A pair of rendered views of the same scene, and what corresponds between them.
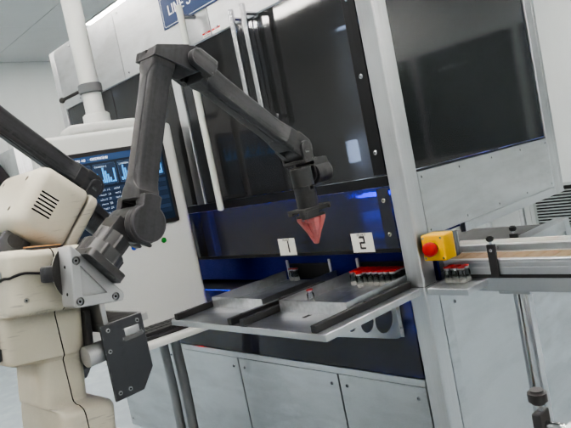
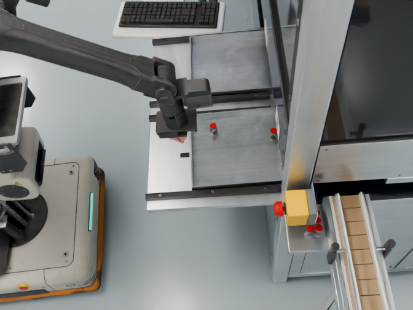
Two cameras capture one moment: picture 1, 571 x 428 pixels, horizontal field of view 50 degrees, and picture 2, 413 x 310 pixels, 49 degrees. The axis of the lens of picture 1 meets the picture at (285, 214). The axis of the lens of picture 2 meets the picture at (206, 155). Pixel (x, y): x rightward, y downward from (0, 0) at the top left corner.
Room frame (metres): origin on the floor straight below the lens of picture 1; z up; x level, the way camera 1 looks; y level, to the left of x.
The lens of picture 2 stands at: (1.21, -0.60, 2.08)
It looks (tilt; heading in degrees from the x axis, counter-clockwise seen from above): 60 degrees down; 50
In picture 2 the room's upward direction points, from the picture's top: 10 degrees counter-clockwise
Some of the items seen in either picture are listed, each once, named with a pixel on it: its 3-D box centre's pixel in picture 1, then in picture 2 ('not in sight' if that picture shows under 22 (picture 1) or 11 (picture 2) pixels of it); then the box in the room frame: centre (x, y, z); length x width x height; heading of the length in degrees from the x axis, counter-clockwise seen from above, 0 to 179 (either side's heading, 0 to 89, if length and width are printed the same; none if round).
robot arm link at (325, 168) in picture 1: (308, 162); (184, 88); (1.62, -0.09, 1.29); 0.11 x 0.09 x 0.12; 136
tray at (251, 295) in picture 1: (275, 288); (239, 63); (2.01, 0.08, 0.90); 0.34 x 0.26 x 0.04; 132
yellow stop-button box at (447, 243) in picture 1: (439, 244); (298, 207); (1.65, -0.40, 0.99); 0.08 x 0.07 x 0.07; 132
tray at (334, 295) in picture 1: (350, 290); (246, 147); (1.76, -0.14, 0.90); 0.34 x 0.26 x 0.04; 133
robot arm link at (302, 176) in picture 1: (303, 177); (172, 100); (1.59, -0.07, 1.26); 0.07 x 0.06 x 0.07; 136
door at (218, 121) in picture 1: (228, 118); not in sight; (2.23, 0.14, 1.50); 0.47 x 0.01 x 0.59; 42
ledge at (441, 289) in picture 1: (460, 284); (310, 229); (1.67, -0.44, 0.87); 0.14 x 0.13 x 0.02; 132
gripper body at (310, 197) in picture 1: (307, 199); (174, 115); (1.59, -0.06, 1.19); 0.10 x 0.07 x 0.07; 132
